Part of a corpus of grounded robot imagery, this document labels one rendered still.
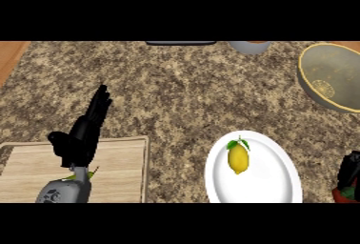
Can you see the grey rounded object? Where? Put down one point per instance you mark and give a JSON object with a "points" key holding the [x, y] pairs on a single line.
{"points": [[250, 47]]}

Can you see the dark flat appliance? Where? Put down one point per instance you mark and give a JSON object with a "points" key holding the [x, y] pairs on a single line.
{"points": [[180, 42]]}

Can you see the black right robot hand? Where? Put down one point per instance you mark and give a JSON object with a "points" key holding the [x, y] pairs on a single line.
{"points": [[350, 171]]}

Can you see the pale wooden cutting board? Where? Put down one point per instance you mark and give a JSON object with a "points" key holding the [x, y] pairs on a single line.
{"points": [[120, 168]]}

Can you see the white plate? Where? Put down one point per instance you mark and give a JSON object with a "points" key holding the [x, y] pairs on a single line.
{"points": [[267, 184]]}

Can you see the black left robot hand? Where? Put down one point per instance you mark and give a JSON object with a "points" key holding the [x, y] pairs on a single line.
{"points": [[83, 136]]}

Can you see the grey bowl with yellow rim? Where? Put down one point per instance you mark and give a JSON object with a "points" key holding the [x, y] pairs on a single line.
{"points": [[335, 76]]}

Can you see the yellow lemon with green leaves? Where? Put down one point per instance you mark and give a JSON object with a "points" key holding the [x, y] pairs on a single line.
{"points": [[238, 158]]}

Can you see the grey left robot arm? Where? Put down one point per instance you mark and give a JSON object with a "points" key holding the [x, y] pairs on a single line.
{"points": [[65, 191]]}

